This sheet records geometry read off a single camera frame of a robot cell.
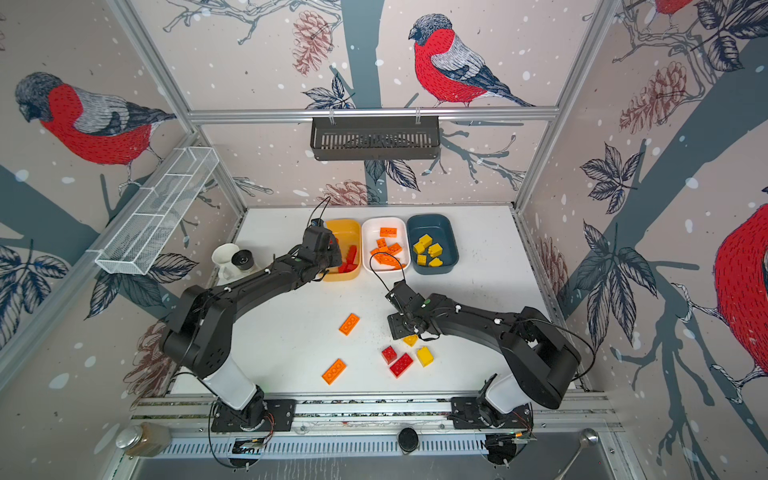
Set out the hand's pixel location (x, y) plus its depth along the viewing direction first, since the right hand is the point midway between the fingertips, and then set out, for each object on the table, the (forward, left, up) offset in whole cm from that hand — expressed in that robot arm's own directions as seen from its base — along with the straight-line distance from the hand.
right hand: (399, 327), depth 87 cm
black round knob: (-28, -3, +8) cm, 29 cm away
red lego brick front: (-10, -1, -2) cm, 10 cm away
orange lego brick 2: (+37, +6, +1) cm, 37 cm away
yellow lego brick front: (-8, -7, -1) cm, 11 cm away
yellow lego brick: (+32, -8, +1) cm, 33 cm away
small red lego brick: (-9, +3, +2) cm, 9 cm away
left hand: (+20, +21, +12) cm, 31 cm away
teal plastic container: (+39, -15, 0) cm, 42 cm away
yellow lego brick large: (-3, -4, -1) cm, 5 cm away
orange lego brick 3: (+1, +15, 0) cm, 15 cm away
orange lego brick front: (-13, +18, 0) cm, 22 cm away
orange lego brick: (+26, +6, 0) cm, 27 cm away
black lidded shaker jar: (+16, +50, +11) cm, 54 cm away
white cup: (+18, +59, +10) cm, 62 cm away
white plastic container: (+37, +12, +3) cm, 39 cm away
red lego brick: (+22, +19, -1) cm, 29 cm away
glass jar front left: (-31, +54, +9) cm, 63 cm away
